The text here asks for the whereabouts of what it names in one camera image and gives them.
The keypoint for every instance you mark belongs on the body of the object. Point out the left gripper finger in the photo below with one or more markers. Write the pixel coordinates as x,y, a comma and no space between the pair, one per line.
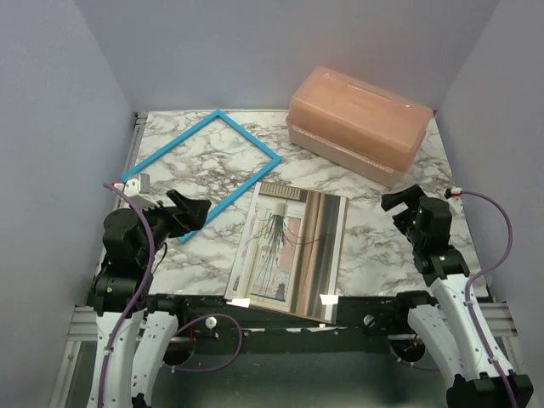
194,213
180,201

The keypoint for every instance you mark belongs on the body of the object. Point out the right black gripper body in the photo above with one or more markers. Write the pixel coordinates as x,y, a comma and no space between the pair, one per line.
405,221

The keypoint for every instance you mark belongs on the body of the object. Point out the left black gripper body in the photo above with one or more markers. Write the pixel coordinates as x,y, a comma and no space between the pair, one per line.
163,222

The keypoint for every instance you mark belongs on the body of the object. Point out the orange translucent plastic box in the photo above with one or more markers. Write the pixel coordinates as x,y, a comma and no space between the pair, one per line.
357,125

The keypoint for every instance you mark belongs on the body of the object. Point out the glossy plant photo board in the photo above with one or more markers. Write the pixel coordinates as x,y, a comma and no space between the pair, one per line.
289,253

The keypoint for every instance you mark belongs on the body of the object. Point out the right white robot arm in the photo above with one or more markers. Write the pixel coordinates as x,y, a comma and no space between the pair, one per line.
447,316

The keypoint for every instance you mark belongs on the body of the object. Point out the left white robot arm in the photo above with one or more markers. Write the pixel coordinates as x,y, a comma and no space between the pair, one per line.
132,236

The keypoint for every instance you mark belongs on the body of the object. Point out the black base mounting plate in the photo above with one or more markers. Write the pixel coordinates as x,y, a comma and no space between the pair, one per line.
177,327

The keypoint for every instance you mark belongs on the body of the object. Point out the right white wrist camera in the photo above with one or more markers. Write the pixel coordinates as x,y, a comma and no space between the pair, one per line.
453,196

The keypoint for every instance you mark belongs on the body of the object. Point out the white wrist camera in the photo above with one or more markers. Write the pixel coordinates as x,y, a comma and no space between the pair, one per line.
453,196
137,189

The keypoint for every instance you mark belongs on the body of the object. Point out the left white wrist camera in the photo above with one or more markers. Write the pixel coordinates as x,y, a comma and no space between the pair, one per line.
137,189

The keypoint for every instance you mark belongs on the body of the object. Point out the aluminium rail frame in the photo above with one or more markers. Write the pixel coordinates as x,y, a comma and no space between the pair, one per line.
221,156

